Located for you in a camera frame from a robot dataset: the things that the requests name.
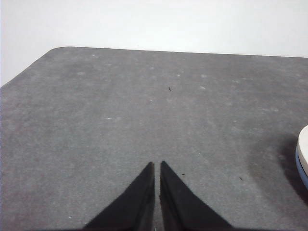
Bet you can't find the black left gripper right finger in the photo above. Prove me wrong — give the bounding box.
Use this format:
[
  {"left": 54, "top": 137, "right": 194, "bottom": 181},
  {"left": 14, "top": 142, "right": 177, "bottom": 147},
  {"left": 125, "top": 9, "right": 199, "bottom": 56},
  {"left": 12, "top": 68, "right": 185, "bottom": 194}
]
[{"left": 159, "top": 160, "right": 235, "bottom": 231}]

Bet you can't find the blue round plate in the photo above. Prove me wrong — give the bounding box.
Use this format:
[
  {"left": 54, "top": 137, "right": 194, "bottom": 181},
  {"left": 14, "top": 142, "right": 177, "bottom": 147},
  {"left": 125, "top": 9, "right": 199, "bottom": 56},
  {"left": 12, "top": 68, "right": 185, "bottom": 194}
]
[{"left": 295, "top": 149, "right": 308, "bottom": 191}]

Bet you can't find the white round plate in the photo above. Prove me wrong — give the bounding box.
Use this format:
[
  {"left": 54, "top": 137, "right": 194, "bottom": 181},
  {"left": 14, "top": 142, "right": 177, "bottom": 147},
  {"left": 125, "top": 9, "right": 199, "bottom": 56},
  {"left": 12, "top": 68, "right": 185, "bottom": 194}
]
[{"left": 297, "top": 125, "right": 308, "bottom": 178}]

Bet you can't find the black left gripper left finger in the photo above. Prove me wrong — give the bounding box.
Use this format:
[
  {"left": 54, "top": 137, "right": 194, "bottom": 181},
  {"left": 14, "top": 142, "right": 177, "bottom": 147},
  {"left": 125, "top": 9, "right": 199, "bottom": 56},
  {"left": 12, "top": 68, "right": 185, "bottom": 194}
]
[{"left": 83, "top": 161, "right": 155, "bottom": 231}]

